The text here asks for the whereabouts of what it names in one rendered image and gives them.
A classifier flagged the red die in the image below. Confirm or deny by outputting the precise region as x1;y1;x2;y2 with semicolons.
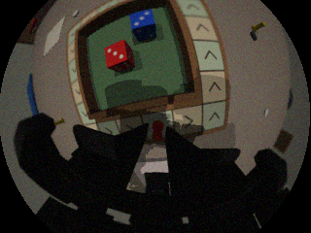
104;40;136;73

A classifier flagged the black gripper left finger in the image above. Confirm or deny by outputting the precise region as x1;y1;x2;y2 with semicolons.
73;123;148;189

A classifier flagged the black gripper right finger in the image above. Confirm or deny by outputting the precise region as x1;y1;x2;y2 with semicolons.
166;125;241;195

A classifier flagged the yellow game pawn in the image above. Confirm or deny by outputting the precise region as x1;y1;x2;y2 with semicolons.
54;117;65;124
253;20;265;32

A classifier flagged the blue die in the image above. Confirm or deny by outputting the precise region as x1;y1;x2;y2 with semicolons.
129;9;156;42

